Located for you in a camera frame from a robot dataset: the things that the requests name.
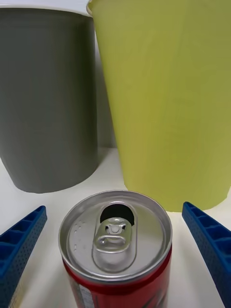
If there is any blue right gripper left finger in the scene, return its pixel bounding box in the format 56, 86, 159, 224
0, 205, 48, 308

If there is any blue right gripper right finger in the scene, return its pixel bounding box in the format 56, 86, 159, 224
181, 201, 231, 308

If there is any red drink can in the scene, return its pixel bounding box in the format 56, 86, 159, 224
58, 190, 173, 308

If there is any yellow-green plastic waste bin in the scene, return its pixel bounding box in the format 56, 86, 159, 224
86, 0, 231, 213

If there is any grey plastic waste bin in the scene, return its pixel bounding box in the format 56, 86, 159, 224
0, 8, 101, 194

